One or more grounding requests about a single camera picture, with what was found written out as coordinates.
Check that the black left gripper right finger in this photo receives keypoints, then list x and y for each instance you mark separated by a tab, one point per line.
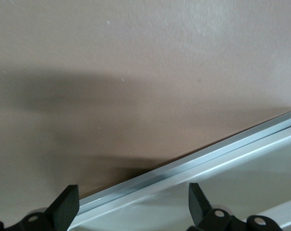
200	211

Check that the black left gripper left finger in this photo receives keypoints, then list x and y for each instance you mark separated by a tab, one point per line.
63	209

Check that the white plastic drawer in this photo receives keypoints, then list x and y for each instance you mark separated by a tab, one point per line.
231	183

